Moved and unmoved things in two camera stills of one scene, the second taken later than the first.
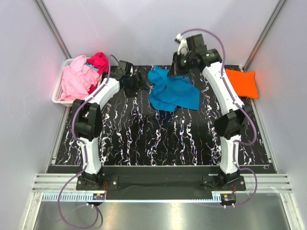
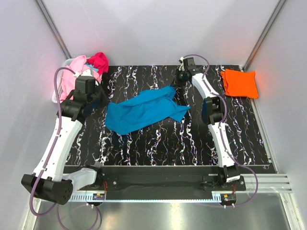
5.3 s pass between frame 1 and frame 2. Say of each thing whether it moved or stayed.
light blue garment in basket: stayed
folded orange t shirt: stayed
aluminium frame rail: stayed
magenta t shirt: stayed
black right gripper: moved
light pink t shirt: stayed
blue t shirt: moved
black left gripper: moved
